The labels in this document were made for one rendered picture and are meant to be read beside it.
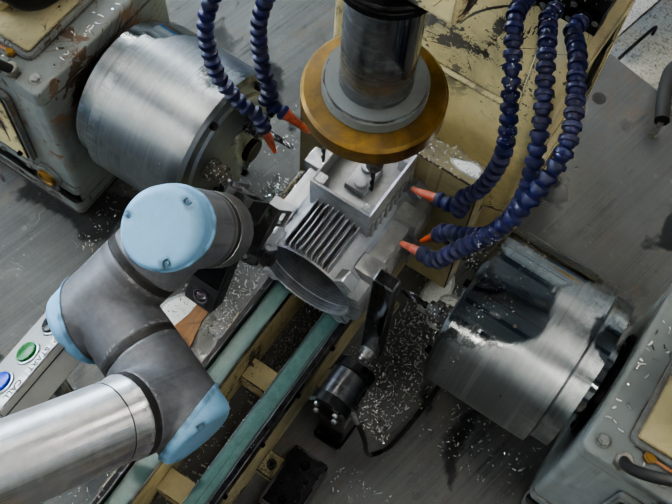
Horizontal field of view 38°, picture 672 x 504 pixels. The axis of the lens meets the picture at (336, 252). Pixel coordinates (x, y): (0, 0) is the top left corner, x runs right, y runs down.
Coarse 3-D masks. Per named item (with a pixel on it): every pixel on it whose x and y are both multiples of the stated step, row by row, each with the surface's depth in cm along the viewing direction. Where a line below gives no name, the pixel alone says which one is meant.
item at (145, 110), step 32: (128, 32) 143; (160, 32) 143; (192, 32) 147; (96, 64) 141; (128, 64) 139; (160, 64) 139; (192, 64) 140; (224, 64) 141; (96, 96) 140; (128, 96) 138; (160, 96) 137; (192, 96) 137; (256, 96) 145; (96, 128) 141; (128, 128) 139; (160, 128) 137; (192, 128) 136; (224, 128) 141; (96, 160) 148; (128, 160) 141; (160, 160) 138; (192, 160) 138; (224, 160) 148
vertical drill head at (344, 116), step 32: (352, 32) 104; (384, 32) 102; (416, 32) 104; (320, 64) 120; (352, 64) 109; (384, 64) 107; (416, 64) 111; (320, 96) 118; (352, 96) 114; (384, 96) 112; (416, 96) 115; (448, 96) 119; (320, 128) 116; (352, 128) 116; (384, 128) 115; (416, 128) 116; (352, 160) 117; (384, 160) 116
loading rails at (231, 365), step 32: (256, 320) 150; (288, 320) 161; (320, 320) 150; (352, 320) 152; (224, 352) 147; (256, 352) 154; (320, 352) 147; (224, 384) 147; (256, 384) 153; (288, 384) 146; (320, 384) 156; (256, 416) 143; (288, 416) 149; (224, 448) 141; (256, 448) 141; (128, 480) 139; (160, 480) 146; (224, 480) 138
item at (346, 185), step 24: (336, 168) 139; (360, 168) 138; (384, 168) 139; (408, 168) 136; (312, 192) 137; (336, 192) 137; (360, 192) 136; (384, 192) 137; (360, 216) 134; (384, 216) 140
